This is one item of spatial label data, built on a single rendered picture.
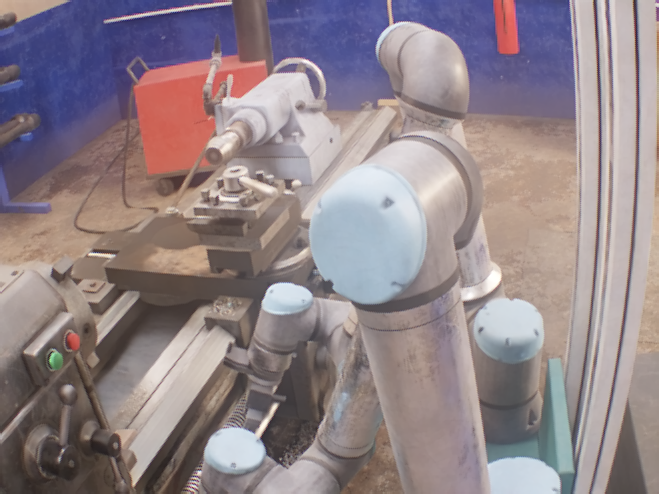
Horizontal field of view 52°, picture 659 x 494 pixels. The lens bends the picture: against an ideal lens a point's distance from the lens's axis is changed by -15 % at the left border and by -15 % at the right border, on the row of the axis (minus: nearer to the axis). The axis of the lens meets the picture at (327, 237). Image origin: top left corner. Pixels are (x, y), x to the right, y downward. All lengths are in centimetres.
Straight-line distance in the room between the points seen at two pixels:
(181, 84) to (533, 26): 262
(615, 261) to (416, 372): 37
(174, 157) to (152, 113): 34
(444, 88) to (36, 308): 76
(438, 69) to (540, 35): 442
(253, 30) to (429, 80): 351
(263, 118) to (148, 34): 432
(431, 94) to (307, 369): 90
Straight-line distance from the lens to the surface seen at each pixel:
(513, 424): 160
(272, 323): 150
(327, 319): 153
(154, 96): 479
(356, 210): 70
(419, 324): 75
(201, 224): 182
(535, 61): 572
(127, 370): 201
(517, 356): 149
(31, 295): 120
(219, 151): 223
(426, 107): 126
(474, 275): 158
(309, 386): 195
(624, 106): 93
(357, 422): 111
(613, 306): 106
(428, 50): 129
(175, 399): 167
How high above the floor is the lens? 183
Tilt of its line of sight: 27 degrees down
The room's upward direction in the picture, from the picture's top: 7 degrees counter-clockwise
